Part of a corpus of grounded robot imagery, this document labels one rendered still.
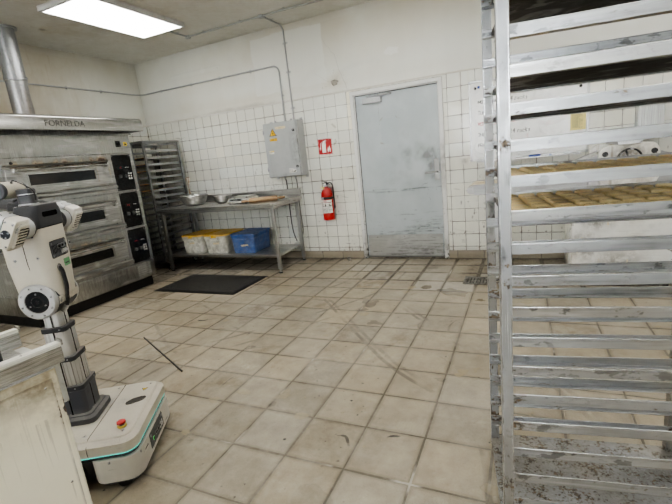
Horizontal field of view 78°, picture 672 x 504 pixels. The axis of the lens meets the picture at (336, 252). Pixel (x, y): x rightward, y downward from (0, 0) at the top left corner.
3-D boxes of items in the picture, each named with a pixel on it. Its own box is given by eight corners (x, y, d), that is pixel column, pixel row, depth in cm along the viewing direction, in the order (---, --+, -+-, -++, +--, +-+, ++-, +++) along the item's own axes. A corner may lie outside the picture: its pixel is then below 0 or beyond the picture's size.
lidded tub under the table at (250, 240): (231, 253, 556) (228, 234, 550) (250, 245, 598) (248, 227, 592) (255, 253, 541) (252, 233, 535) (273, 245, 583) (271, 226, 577)
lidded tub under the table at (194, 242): (182, 253, 593) (179, 235, 587) (205, 246, 633) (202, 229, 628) (203, 253, 576) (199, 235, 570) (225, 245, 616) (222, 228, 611)
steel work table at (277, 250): (168, 271, 594) (154, 203, 573) (202, 258, 658) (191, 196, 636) (282, 274, 516) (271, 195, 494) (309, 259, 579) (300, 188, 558)
